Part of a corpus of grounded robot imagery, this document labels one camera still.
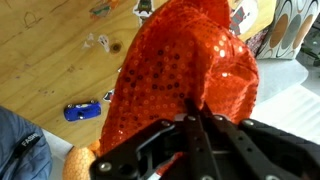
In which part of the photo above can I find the blue toy car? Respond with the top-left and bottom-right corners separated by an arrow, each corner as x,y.
63,100 -> 102,122

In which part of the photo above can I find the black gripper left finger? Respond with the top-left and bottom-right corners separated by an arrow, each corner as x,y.
89,98 -> 208,180

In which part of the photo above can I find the wooden coffee table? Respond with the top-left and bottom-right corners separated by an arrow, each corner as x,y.
0,0 -> 278,149

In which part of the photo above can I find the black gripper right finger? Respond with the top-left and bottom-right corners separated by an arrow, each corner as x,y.
199,106 -> 320,180

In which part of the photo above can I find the red sequin hat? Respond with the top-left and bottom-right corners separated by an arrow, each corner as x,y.
99,0 -> 260,158

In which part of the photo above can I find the blue-grey quilted jacket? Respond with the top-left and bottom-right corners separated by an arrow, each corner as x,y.
0,105 -> 54,180

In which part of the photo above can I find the orange octopus plush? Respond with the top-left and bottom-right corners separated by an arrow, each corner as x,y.
62,139 -> 101,180

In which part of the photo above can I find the snowman sticker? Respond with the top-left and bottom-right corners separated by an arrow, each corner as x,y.
229,0 -> 259,37

